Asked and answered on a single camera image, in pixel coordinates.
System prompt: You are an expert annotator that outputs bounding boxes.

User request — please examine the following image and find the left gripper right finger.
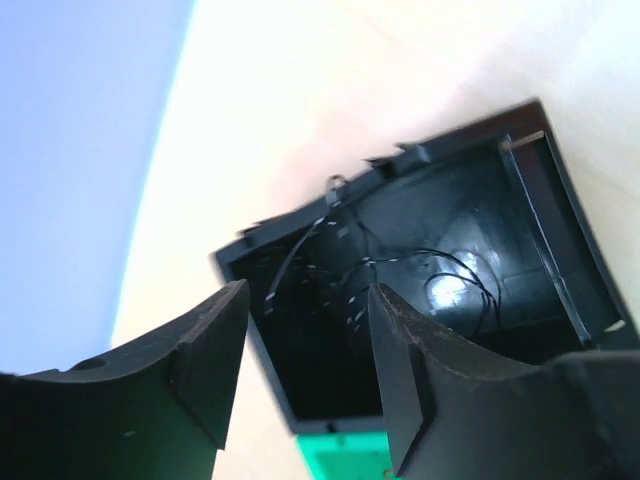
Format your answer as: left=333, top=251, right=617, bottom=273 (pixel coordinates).
left=368, top=284, right=639, bottom=479

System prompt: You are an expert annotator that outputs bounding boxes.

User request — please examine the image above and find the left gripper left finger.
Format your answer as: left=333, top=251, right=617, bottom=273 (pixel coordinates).
left=1, top=281, right=249, bottom=479

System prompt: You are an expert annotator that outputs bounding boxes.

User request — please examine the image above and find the black thin speckled wire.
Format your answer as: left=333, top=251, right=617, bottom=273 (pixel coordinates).
left=262, top=174, right=504, bottom=336

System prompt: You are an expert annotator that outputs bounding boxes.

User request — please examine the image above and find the black plastic bin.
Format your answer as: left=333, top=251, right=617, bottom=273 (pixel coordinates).
left=212, top=99, right=639, bottom=435

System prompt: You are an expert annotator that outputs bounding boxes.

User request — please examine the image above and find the green plastic bin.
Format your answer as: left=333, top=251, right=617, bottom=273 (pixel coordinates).
left=297, top=431, right=396, bottom=480

